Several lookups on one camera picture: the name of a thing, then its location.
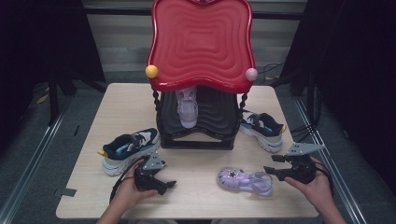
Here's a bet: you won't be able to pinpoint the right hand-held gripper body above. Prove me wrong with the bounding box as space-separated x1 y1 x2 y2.
279 142 327 185

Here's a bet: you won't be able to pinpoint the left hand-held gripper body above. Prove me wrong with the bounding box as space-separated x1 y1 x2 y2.
134 151 169 193

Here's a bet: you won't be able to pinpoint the navy and white sneaker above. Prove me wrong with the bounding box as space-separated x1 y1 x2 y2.
238 109 288 153
97 127 162 176

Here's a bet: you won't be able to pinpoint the purple jelly sandal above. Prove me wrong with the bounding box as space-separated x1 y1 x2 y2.
216 166 275 197
175 87 200 129

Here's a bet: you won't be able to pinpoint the red and black shoe rack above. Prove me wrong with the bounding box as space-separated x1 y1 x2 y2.
145 0 260 151

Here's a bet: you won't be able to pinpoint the person's left hand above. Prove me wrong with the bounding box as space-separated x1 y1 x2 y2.
115 159 159 213

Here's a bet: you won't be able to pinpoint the person's right hand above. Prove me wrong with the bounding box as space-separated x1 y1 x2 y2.
283 156 334 213

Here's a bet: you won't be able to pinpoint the grey tape strip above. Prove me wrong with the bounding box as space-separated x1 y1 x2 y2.
60 188 78 198

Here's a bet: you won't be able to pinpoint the black metal stand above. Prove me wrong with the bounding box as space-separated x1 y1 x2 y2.
46 69 108 126

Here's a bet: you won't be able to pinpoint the yellow tape strip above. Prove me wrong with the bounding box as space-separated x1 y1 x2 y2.
35 92 50 105

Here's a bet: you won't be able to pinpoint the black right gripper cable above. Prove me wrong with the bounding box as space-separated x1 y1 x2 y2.
313 159 335 200

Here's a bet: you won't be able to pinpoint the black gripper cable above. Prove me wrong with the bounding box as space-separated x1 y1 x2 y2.
109 156 148 203
313 159 335 200

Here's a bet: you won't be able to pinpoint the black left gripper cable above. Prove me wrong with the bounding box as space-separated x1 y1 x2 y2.
109 156 148 203

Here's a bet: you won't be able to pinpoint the black floor cables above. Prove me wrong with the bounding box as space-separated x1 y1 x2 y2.
257 61 323 146

